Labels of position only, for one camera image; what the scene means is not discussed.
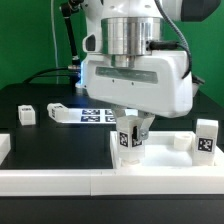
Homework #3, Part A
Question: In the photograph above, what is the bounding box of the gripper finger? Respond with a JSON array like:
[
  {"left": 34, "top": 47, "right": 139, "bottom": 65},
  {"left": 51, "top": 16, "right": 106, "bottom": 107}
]
[
  {"left": 137, "top": 111, "right": 155, "bottom": 140},
  {"left": 112, "top": 105, "right": 126, "bottom": 119}
]

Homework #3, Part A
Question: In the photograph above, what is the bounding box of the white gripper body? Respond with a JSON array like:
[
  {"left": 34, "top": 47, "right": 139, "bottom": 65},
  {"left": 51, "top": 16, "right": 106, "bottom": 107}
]
[{"left": 82, "top": 51, "right": 193, "bottom": 118}]

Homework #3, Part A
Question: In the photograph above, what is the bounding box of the white square table top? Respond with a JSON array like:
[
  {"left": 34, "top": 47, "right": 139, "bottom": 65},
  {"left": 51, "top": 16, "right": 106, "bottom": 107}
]
[{"left": 109, "top": 130, "right": 221, "bottom": 171}]

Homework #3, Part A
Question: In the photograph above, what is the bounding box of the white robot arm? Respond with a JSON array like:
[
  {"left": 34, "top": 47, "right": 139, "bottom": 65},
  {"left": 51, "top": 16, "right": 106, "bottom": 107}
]
[{"left": 61, "top": 0, "right": 221, "bottom": 141}]

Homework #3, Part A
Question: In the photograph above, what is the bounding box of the sheet of fiducial markers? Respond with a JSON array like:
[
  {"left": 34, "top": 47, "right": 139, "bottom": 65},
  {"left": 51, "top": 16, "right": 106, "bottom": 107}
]
[{"left": 68, "top": 108, "right": 115, "bottom": 124}]

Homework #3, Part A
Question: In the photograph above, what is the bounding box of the white front fence wall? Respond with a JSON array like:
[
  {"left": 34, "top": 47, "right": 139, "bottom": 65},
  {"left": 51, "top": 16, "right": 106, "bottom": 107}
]
[{"left": 0, "top": 167, "right": 224, "bottom": 196}]

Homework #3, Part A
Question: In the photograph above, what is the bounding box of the white fence wall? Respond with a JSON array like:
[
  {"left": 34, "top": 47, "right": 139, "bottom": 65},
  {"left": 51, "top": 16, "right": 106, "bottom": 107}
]
[
  {"left": 0, "top": 167, "right": 224, "bottom": 196},
  {"left": 0, "top": 134, "right": 11, "bottom": 165},
  {"left": 215, "top": 147, "right": 224, "bottom": 167}
]

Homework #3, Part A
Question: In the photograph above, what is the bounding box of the black cable bundle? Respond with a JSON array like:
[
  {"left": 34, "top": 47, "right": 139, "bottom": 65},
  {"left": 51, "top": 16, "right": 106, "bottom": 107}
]
[{"left": 22, "top": 66, "right": 82, "bottom": 84}]

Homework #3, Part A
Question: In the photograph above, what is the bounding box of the white right fence wall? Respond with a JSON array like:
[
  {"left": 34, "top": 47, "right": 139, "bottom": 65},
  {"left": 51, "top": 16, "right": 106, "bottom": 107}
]
[{"left": 215, "top": 147, "right": 224, "bottom": 167}]

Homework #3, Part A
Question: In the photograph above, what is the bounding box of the white left fence wall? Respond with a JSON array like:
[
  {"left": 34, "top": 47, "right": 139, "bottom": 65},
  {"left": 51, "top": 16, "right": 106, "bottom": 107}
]
[{"left": 0, "top": 134, "right": 11, "bottom": 165}]

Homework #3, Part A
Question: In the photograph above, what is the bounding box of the grey hanging cable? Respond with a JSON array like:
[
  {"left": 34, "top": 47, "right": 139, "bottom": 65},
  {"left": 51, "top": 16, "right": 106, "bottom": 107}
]
[{"left": 50, "top": 0, "right": 60, "bottom": 84}]

